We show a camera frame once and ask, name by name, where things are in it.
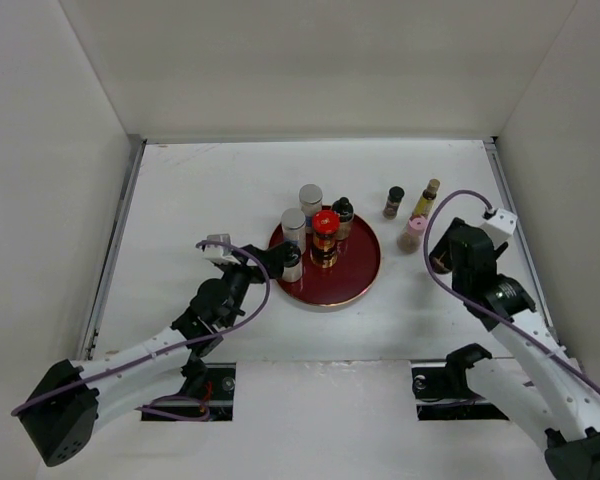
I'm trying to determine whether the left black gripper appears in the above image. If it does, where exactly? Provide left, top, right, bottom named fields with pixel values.
left=218, top=243, right=284, bottom=328

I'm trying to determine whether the black-cap white bottle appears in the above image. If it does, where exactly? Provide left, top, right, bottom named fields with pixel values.
left=282, top=244, right=303, bottom=283

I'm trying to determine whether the pink-lid spice jar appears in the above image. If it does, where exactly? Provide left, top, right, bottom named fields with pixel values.
left=397, top=216, right=428, bottom=254

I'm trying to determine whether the yellow-label sesame oil bottle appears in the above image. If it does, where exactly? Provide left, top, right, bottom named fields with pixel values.
left=411, top=178, right=440, bottom=218

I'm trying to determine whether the red-lid chili sauce jar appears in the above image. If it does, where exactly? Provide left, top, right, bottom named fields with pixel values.
left=310, top=210, right=340, bottom=269

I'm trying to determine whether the small black-cap spice jar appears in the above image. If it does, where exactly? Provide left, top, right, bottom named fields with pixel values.
left=382, top=186, right=404, bottom=220

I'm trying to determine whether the black-cap grinder bottle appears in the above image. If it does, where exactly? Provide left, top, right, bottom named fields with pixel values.
left=331, top=197, right=355, bottom=241

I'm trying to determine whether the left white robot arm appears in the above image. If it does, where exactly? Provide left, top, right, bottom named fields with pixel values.
left=12, top=235, right=301, bottom=467

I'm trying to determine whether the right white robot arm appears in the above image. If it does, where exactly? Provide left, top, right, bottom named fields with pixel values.
left=428, top=215, right=600, bottom=479

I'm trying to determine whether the round red lacquer tray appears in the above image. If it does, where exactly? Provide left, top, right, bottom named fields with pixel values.
left=277, top=216, right=382, bottom=307

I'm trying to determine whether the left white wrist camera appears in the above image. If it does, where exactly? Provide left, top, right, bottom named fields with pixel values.
left=203, top=234, right=235, bottom=265

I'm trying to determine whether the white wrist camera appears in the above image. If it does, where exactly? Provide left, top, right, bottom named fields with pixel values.
left=203, top=234, right=235, bottom=265
left=480, top=208, right=518, bottom=248

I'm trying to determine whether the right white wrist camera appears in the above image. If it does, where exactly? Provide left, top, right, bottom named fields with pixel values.
left=480, top=208, right=518, bottom=248

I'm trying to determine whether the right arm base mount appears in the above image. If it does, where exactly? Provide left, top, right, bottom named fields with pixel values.
left=411, top=344, right=508, bottom=421

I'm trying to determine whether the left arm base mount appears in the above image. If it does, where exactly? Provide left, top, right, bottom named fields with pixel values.
left=140, top=363, right=237, bottom=422

